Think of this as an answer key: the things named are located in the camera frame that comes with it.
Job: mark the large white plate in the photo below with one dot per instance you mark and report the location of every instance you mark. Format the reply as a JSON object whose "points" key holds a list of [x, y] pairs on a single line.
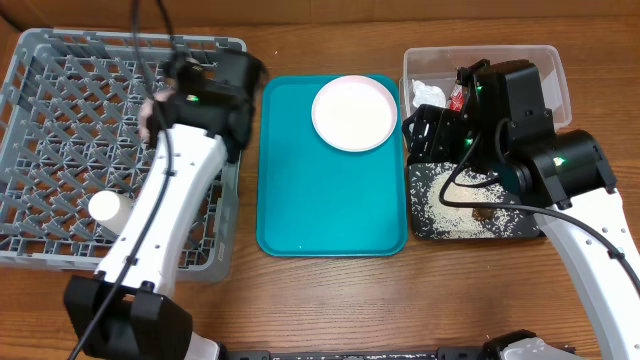
{"points": [[354, 113]]}

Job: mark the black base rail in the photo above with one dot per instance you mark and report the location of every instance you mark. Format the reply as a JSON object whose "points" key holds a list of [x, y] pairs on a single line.
{"points": [[520, 344]]}

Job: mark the black tray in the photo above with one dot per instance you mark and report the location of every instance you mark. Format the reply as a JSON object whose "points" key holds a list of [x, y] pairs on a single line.
{"points": [[425, 220]]}

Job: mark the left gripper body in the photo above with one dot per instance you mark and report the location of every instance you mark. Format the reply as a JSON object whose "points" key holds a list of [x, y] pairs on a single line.
{"points": [[167, 115]]}

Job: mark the small pink saucer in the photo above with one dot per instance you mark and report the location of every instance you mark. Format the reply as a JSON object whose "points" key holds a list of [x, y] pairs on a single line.
{"points": [[145, 112]]}

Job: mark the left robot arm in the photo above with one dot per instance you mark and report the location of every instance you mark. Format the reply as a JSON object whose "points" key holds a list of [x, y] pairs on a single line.
{"points": [[196, 127]]}

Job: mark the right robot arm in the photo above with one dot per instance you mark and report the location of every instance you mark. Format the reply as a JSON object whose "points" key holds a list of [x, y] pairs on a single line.
{"points": [[563, 179]]}

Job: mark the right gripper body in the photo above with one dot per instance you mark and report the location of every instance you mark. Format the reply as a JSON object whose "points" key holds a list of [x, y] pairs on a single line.
{"points": [[426, 130]]}

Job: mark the red snack wrapper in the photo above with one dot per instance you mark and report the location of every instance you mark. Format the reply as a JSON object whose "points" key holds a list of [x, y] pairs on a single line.
{"points": [[457, 98]]}

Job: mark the clear plastic bin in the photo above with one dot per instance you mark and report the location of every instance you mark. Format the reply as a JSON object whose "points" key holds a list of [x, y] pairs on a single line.
{"points": [[437, 66]]}

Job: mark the white cup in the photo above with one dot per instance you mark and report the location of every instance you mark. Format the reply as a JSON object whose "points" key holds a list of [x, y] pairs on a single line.
{"points": [[110, 210]]}

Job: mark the white tissue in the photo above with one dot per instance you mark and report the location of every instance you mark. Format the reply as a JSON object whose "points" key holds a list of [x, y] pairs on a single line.
{"points": [[424, 94]]}

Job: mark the grey dishwasher rack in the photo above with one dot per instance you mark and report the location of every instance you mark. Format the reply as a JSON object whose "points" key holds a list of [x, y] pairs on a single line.
{"points": [[69, 106]]}

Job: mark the teal serving tray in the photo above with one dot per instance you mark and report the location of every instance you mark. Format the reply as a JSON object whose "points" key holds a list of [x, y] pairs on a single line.
{"points": [[314, 200]]}

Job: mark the rice and food leftovers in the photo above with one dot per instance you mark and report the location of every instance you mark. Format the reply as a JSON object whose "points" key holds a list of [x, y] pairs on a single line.
{"points": [[460, 210]]}

